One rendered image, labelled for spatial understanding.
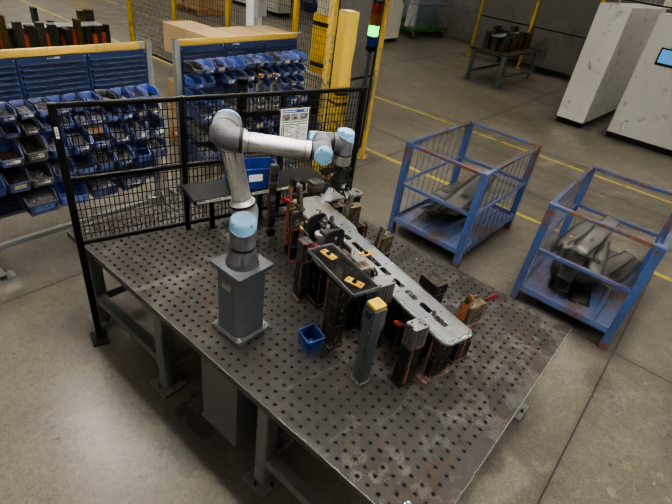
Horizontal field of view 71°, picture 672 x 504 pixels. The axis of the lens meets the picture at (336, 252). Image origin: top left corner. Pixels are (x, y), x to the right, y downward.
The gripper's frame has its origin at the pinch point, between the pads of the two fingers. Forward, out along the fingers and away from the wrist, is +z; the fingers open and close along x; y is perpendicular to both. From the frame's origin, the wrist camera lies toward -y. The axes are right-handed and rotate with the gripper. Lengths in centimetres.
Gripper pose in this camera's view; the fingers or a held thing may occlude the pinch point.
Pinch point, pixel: (333, 202)
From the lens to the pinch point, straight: 219.3
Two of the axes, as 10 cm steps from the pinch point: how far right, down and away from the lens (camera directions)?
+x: 7.9, -2.6, 5.6
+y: 6.0, 5.1, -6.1
